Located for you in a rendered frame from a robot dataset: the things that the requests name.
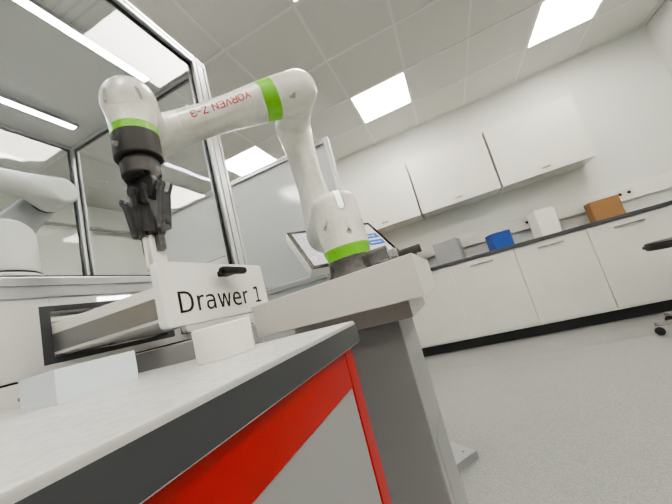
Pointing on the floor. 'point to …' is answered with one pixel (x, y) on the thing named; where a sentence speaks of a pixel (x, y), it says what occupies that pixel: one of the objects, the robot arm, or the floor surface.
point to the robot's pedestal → (402, 406)
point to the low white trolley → (207, 434)
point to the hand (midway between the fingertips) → (155, 253)
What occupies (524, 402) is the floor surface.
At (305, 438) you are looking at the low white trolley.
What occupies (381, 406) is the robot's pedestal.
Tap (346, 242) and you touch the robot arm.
